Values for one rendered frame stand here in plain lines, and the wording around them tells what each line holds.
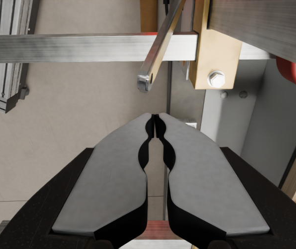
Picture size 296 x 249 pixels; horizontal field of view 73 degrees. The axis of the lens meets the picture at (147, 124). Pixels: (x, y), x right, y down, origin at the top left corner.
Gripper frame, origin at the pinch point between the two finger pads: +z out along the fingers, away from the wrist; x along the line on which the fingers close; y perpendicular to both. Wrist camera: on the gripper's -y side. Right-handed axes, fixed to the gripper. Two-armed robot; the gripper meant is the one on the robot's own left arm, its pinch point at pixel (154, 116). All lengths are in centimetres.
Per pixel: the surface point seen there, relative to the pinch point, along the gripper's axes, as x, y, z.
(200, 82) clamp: 6.0, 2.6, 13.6
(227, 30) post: 6.1, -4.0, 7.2
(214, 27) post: 6.1, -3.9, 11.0
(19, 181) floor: -106, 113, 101
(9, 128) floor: -95, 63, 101
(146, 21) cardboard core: -2, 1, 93
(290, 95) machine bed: 27.8, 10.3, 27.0
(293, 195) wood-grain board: 22.1, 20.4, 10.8
